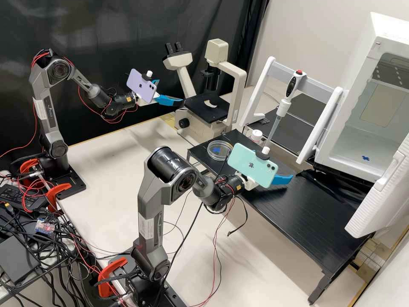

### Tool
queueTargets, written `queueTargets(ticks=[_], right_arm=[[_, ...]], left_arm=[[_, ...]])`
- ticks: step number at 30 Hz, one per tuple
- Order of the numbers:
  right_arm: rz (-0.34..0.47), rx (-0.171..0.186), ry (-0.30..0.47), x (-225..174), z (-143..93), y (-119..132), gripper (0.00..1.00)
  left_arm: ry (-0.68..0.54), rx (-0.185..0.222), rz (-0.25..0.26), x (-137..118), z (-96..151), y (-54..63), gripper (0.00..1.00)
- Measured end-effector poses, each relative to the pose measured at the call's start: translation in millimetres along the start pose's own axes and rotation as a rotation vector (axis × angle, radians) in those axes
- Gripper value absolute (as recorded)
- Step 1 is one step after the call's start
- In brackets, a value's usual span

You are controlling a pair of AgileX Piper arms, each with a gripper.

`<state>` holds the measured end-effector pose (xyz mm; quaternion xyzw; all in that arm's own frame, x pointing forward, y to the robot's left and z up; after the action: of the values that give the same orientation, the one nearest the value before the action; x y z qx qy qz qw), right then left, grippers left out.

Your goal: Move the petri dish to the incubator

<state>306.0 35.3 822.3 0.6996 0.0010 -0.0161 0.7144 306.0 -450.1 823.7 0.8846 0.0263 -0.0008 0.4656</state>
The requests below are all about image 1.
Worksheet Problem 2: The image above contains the red wire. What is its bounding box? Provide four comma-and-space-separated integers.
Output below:
188, 198, 238, 307

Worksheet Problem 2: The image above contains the orange clamp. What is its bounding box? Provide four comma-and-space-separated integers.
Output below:
46, 182, 72, 212
19, 159, 40, 180
97, 257, 129, 298

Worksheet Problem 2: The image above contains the black box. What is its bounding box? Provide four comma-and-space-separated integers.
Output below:
0, 236, 41, 286

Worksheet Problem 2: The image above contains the left wrist camera phone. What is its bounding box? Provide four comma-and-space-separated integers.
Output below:
126, 69, 159, 104

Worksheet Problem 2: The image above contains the pipette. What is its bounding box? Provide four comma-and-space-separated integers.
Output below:
264, 69, 307, 150

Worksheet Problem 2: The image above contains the black power adapter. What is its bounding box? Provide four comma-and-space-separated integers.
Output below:
0, 183, 49, 212

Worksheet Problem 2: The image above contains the cream microscope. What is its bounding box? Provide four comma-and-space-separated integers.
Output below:
162, 38, 248, 141

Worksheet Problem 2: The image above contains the large black platform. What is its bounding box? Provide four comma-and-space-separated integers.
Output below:
236, 169, 375, 304

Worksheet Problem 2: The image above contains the right wrist camera phone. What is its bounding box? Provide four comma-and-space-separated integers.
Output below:
227, 143, 279, 189

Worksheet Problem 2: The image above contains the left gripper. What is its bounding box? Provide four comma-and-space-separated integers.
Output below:
151, 79, 184, 107

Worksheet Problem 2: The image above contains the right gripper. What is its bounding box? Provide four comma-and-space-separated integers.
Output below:
237, 174, 294, 190

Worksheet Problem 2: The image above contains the white incubator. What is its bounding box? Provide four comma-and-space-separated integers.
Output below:
314, 12, 409, 183

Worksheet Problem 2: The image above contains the white pipette stand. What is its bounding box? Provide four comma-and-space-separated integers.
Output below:
239, 56, 344, 165

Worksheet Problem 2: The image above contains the petri dish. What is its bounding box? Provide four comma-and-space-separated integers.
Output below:
207, 140, 234, 162

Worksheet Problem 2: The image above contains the wrist camera phone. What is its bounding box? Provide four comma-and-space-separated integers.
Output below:
227, 143, 279, 189
126, 69, 159, 104

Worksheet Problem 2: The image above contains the black cable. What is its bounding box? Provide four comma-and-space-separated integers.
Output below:
226, 194, 248, 237
159, 202, 205, 307

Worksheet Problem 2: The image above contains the incubator door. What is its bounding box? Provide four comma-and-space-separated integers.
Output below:
344, 134, 409, 239

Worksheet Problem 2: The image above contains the small black platform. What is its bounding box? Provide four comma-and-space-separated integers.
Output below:
186, 129, 266, 180

